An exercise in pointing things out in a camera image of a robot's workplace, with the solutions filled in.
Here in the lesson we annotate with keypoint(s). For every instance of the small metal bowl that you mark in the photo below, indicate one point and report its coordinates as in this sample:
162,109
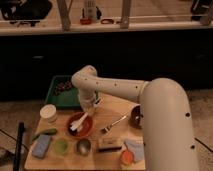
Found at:
83,147

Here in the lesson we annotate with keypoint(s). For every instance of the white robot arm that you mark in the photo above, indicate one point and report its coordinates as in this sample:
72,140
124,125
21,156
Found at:
168,135

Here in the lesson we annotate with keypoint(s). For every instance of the black white eraser block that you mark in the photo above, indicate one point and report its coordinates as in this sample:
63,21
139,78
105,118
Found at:
109,144

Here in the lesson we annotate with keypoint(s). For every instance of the brown grape bunch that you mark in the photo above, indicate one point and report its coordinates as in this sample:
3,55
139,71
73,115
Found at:
61,87

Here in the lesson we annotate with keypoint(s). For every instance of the green plastic cup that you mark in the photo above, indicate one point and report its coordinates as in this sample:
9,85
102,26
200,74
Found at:
60,146

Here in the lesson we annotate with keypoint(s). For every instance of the black office chair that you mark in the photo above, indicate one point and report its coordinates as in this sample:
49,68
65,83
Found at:
30,11

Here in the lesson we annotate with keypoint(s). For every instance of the black pole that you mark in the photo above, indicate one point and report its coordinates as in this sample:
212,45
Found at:
17,158

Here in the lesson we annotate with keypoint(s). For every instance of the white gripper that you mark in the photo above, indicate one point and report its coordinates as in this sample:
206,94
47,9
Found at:
88,101

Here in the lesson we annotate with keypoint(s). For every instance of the white handled brush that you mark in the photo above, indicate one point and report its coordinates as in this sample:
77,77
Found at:
75,124

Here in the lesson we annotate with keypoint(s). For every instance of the blue sponge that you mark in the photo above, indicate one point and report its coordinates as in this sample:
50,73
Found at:
41,146

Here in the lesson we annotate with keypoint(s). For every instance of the orange fruit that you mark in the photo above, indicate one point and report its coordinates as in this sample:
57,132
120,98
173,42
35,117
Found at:
126,157

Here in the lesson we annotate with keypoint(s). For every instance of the red bowl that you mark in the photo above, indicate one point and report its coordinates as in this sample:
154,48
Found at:
84,130

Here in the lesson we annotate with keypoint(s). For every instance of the green pepper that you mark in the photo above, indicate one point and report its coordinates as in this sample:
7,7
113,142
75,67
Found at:
52,131

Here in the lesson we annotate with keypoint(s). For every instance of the light blue cloth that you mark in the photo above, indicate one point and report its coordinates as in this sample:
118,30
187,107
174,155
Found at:
136,148

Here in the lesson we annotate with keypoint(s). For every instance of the metal fork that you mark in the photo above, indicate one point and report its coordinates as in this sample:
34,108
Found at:
108,127

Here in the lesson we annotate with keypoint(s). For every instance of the white round container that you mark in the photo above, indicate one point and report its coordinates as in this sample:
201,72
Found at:
48,113

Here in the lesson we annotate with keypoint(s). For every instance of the green plastic tray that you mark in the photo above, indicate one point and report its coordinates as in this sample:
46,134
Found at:
66,100

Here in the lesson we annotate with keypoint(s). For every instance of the dark brown bowl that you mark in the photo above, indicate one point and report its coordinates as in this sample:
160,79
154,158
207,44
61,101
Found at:
135,118

